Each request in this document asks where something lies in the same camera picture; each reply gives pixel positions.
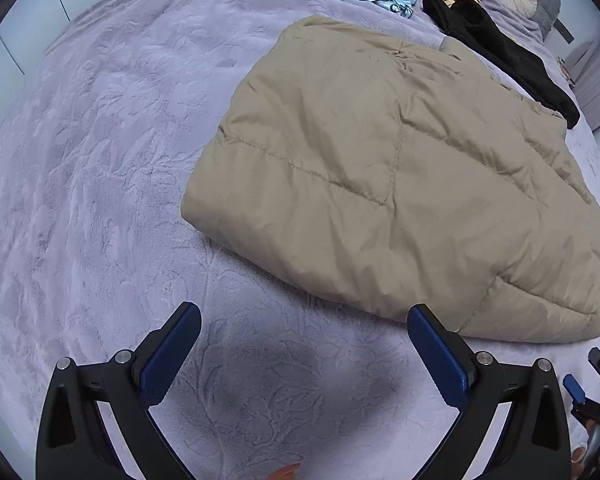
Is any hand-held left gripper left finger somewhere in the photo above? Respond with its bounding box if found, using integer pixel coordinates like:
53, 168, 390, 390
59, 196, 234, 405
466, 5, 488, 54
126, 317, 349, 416
36, 301, 203, 480

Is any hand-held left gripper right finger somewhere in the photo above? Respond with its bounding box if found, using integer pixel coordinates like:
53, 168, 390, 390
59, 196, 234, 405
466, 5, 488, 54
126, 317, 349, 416
407, 304, 573, 480

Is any beige puffer jacket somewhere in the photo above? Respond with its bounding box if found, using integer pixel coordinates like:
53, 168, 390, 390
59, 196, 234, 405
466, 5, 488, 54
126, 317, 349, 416
180, 15, 600, 345

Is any lilac plush blanket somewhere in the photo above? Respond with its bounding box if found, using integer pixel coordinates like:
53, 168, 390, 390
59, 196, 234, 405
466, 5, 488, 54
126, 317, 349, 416
0, 0, 600, 480

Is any black folded garment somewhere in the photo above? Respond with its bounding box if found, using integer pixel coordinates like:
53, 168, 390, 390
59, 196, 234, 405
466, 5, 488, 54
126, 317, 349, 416
422, 0, 581, 130

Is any grey quilted headboard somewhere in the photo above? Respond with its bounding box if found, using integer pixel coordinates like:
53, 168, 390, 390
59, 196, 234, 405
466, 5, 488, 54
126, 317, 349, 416
510, 0, 576, 43

